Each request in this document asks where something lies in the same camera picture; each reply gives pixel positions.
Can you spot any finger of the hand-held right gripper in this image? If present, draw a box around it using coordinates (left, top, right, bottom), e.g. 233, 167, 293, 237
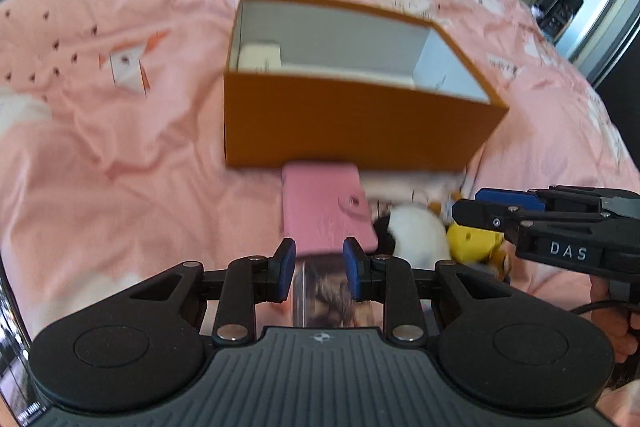
475, 186, 608, 215
451, 199, 532, 239

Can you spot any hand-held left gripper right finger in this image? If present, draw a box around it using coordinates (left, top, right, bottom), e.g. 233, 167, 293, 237
342, 237, 513, 345

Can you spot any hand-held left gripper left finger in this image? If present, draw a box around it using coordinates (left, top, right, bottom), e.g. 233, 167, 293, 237
126, 238, 297, 344

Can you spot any yellow plush toy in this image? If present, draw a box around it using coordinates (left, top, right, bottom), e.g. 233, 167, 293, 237
446, 224, 506, 265

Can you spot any picture card box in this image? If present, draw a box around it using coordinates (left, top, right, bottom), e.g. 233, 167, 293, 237
292, 252, 386, 330

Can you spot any tan and white plush toy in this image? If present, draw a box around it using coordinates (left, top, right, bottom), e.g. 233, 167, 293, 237
487, 249, 513, 284

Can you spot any white plush toy black ear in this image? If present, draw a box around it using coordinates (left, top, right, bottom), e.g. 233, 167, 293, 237
372, 203, 453, 270

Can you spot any pink wallet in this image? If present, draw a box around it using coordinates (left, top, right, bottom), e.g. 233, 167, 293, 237
281, 163, 381, 255

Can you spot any orange cardboard box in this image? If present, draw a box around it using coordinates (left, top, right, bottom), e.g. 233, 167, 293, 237
222, 0, 511, 172

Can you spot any person's right forearm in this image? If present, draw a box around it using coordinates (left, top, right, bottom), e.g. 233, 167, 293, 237
595, 384, 640, 427

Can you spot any person's right hand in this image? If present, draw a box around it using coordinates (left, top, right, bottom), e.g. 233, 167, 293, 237
590, 278, 640, 365

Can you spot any pink cloud print blanket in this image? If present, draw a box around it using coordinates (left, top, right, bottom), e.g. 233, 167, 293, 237
0, 0, 630, 410

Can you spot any white glasses case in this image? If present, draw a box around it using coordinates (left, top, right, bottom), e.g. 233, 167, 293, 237
237, 44, 284, 72

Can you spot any black cable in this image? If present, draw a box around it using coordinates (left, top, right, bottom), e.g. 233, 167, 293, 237
570, 299, 617, 317

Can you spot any silver sliding door frame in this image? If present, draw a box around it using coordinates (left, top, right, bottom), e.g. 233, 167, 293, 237
555, 0, 640, 78

